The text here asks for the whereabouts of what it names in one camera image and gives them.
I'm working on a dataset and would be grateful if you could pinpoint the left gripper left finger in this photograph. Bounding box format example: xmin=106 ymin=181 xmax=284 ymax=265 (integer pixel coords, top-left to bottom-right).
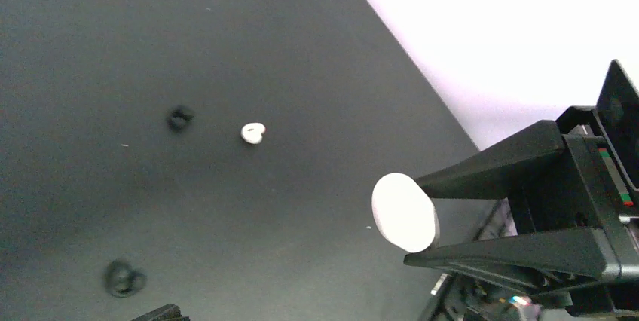
xmin=415 ymin=120 xmax=565 ymax=200

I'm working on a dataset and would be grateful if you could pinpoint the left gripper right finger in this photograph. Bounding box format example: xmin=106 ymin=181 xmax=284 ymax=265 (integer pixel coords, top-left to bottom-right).
xmin=403 ymin=228 xmax=619 ymax=292

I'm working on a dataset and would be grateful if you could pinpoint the white earbud charging case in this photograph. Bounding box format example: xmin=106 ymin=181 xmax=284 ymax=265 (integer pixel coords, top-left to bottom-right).
xmin=371 ymin=173 xmax=440 ymax=253

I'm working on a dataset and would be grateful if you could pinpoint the white earbud near centre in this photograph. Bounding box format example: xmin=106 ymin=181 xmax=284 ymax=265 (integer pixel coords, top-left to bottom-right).
xmin=240 ymin=122 xmax=266 ymax=145

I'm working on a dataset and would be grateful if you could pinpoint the small black table fixture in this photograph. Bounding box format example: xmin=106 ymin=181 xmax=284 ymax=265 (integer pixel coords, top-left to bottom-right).
xmin=167 ymin=105 xmax=194 ymax=132

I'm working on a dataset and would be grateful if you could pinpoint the black table fixture far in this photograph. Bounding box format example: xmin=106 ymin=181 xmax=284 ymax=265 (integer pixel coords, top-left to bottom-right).
xmin=103 ymin=259 xmax=147 ymax=298

